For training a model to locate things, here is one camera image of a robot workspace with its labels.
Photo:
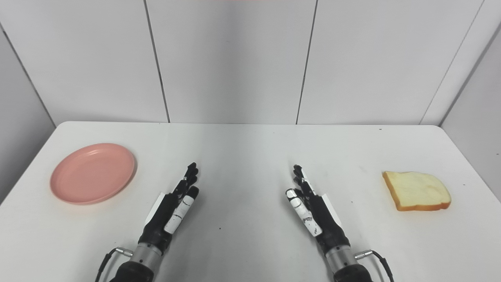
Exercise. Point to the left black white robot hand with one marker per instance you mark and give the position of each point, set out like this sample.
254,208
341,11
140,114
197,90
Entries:
158,225

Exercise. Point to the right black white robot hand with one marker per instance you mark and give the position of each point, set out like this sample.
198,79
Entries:
328,223

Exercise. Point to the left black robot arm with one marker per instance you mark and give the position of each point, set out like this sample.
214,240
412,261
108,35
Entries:
137,270

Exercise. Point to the pink round plate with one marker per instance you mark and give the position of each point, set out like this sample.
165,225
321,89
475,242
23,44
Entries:
92,174

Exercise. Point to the slice of bread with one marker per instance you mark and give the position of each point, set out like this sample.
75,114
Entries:
417,190

